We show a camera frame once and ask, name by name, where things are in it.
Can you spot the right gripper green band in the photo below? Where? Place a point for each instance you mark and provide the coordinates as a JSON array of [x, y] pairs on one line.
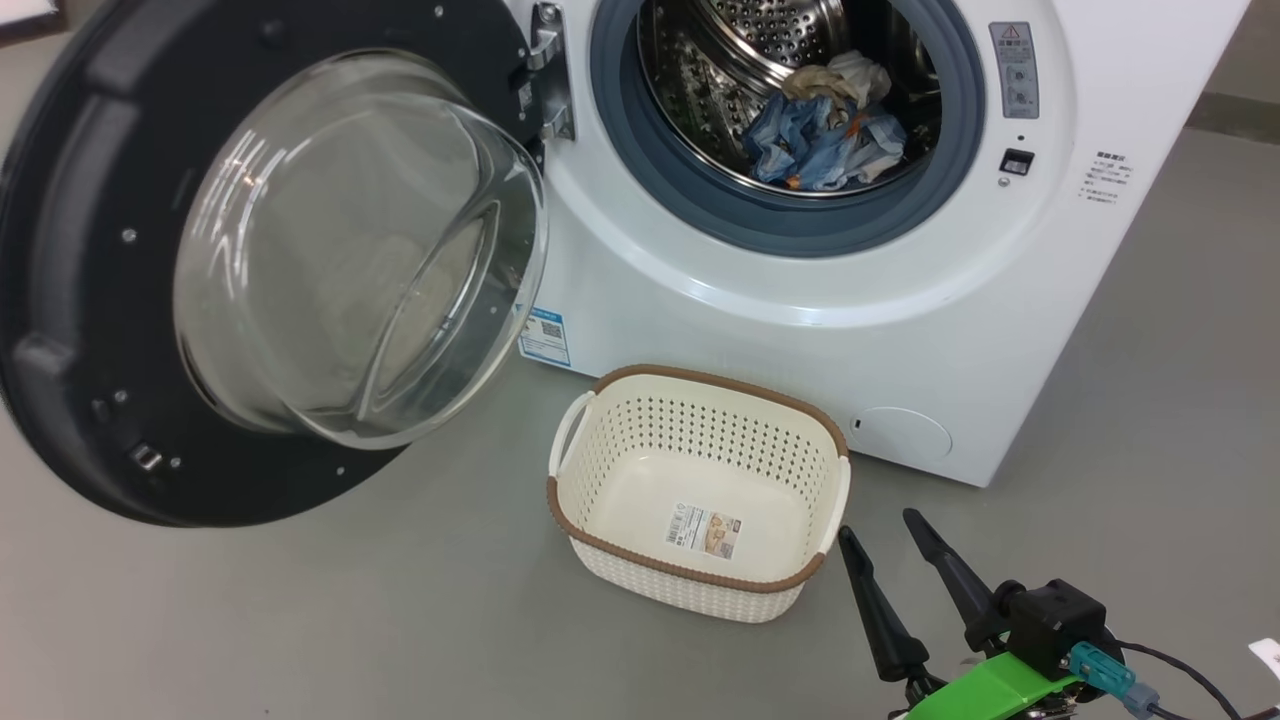
[[1000, 695]]

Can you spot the cream white garment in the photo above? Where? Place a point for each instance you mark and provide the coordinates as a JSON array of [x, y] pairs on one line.
[[850, 75]]

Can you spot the dark round washing machine door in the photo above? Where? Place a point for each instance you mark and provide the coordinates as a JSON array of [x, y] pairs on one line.
[[80, 300]]

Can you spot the basket product label sticker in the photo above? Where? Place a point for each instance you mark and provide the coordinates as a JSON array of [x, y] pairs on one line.
[[703, 530]]

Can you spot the cream perforated laundry basket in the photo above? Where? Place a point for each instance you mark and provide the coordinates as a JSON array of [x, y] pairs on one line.
[[640, 500]]

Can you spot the white front-load washing machine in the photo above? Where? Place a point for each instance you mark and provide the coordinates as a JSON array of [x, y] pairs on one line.
[[800, 320]]

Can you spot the grey rubber door gasket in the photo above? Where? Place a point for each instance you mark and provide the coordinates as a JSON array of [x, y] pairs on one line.
[[700, 200]]

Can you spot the metal door hinge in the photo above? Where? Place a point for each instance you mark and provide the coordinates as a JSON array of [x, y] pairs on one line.
[[548, 60]]

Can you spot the round white filter cover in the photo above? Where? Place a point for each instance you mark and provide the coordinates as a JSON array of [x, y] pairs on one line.
[[905, 435]]

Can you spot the small white tag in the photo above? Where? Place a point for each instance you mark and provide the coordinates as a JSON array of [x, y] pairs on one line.
[[1268, 655]]

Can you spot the blue energy label sticker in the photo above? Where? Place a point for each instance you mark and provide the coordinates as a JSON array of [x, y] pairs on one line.
[[545, 337]]

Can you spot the grey warning label sticker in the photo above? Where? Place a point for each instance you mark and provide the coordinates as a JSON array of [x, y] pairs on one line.
[[1015, 70]]

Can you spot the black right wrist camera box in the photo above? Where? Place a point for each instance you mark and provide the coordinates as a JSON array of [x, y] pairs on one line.
[[1060, 620]]

